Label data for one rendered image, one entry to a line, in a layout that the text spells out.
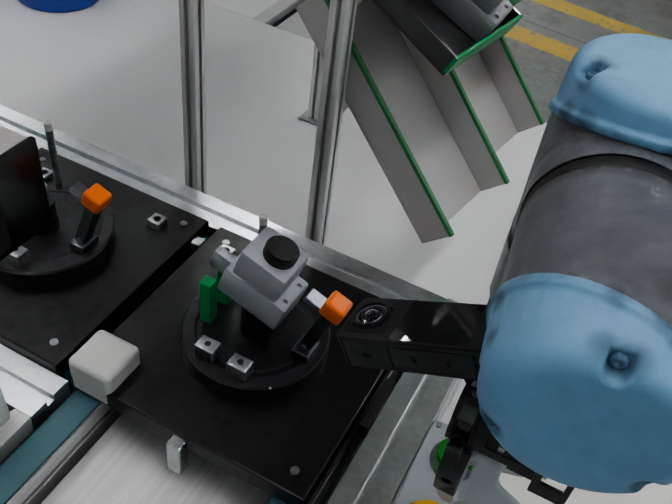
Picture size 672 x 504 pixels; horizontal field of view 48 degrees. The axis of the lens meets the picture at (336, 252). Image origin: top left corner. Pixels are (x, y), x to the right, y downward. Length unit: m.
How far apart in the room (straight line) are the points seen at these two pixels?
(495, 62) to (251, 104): 0.42
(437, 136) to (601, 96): 0.57
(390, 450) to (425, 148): 0.35
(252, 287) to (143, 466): 0.19
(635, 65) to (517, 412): 0.16
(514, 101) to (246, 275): 0.51
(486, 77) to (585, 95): 0.70
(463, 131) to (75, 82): 0.67
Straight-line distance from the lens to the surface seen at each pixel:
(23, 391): 0.73
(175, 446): 0.67
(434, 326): 0.47
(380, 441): 0.69
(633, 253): 0.26
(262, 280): 0.63
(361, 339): 0.48
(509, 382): 0.25
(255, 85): 1.30
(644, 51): 0.36
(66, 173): 0.93
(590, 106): 0.33
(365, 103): 0.79
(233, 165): 1.11
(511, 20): 0.79
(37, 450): 0.71
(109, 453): 0.73
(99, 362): 0.70
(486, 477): 0.53
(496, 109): 1.02
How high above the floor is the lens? 1.53
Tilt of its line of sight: 43 degrees down
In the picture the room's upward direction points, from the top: 8 degrees clockwise
